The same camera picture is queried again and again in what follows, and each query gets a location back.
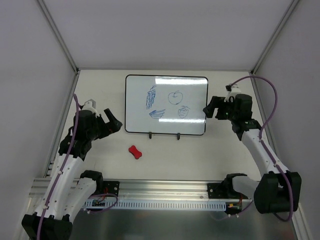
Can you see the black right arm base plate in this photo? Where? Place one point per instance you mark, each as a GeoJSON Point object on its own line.
{"type": "Point", "coordinates": [222, 190]}

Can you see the aluminium corner post right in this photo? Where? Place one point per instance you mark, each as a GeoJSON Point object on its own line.
{"type": "Point", "coordinates": [275, 34]}

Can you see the aluminium corner post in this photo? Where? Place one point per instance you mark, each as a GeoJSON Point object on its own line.
{"type": "Point", "coordinates": [275, 34]}
{"type": "Point", "coordinates": [59, 38]}

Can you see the white slotted cable duct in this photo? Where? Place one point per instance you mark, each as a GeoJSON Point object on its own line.
{"type": "Point", "coordinates": [177, 205]}

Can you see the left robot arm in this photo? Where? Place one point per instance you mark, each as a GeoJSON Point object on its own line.
{"type": "Point", "coordinates": [54, 216]}

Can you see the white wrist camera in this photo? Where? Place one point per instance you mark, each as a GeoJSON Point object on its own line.
{"type": "Point", "coordinates": [232, 92]}
{"type": "Point", "coordinates": [89, 105]}

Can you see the white whiteboard black frame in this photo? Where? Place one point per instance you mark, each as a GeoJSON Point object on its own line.
{"type": "Point", "coordinates": [160, 104]}

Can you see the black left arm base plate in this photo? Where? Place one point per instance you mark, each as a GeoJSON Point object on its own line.
{"type": "Point", "coordinates": [111, 187]}

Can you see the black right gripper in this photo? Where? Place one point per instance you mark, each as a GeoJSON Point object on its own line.
{"type": "Point", "coordinates": [219, 110]}

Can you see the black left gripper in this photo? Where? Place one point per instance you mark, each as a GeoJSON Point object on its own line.
{"type": "Point", "coordinates": [104, 125]}

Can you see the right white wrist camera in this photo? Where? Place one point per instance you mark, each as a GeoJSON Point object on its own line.
{"type": "Point", "coordinates": [232, 92]}

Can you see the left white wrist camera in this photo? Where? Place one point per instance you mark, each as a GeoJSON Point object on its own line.
{"type": "Point", "coordinates": [89, 105]}

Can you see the red whiteboard eraser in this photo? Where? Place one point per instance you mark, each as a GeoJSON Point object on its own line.
{"type": "Point", "coordinates": [135, 152]}

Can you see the aluminium corner post left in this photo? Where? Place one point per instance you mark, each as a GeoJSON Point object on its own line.
{"type": "Point", "coordinates": [59, 38]}

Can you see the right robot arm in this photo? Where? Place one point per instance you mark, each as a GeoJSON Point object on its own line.
{"type": "Point", "coordinates": [278, 190]}

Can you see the aluminium side rail right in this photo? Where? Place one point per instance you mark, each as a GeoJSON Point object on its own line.
{"type": "Point", "coordinates": [267, 120]}

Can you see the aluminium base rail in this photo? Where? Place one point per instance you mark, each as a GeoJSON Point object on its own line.
{"type": "Point", "coordinates": [159, 190]}

